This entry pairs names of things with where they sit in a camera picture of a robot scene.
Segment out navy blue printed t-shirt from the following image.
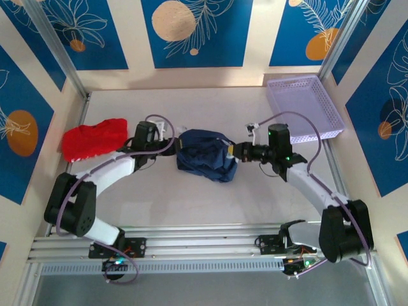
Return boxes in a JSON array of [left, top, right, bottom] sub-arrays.
[[176, 128, 239, 183]]

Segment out red folded t-shirt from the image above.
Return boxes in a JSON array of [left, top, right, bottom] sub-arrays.
[[61, 118, 129, 164]]

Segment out lavender perforated plastic basket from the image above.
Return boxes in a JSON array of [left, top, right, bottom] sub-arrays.
[[266, 74, 347, 143]]

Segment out blue panel dark orange circles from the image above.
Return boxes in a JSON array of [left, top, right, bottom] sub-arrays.
[[346, 28, 408, 198]]

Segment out blue panel small orange circle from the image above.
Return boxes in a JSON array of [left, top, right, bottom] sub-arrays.
[[41, 0, 129, 71]]

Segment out blue panel cream circle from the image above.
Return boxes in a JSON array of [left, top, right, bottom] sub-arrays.
[[141, 0, 254, 69]]

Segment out blue panel orange circle fern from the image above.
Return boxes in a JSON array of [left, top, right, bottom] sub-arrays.
[[269, 0, 356, 67]]

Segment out blue panel orange oval flower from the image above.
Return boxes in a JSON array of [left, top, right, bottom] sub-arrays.
[[0, 46, 55, 205]]

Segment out blue panel white line leaves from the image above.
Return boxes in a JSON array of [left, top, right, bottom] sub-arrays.
[[331, 0, 408, 85], [0, 6, 67, 92]]

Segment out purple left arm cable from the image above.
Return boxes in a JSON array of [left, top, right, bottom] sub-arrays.
[[56, 113, 176, 284]]

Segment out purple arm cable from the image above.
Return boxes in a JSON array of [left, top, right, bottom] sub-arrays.
[[254, 110, 372, 278], [56, 113, 176, 284]]

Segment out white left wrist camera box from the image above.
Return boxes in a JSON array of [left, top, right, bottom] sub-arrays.
[[149, 119, 169, 140]]

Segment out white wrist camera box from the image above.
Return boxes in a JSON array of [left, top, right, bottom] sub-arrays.
[[244, 122, 261, 146], [149, 119, 169, 140]]

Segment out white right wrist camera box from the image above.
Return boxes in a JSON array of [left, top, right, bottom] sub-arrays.
[[244, 122, 261, 146]]

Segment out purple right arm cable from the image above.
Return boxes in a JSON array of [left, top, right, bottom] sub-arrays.
[[254, 110, 372, 278]]

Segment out aluminium side rail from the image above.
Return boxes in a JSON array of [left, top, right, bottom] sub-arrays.
[[321, 140, 361, 230], [47, 92, 92, 237]]

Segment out aluminium mounting rail frame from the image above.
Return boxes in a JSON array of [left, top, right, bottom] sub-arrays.
[[27, 222, 379, 265]]

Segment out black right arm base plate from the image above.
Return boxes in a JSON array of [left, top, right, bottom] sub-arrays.
[[254, 234, 318, 256]]

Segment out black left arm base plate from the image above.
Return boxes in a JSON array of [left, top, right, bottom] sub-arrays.
[[88, 237, 147, 259]]

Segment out aluminium corner post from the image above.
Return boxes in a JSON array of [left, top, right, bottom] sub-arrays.
[[317, 0, 366, 82], [24, 0, 91, 100]]

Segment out grey slotted cable duct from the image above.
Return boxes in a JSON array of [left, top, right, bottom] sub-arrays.
[[40, 258, 288, 275]]

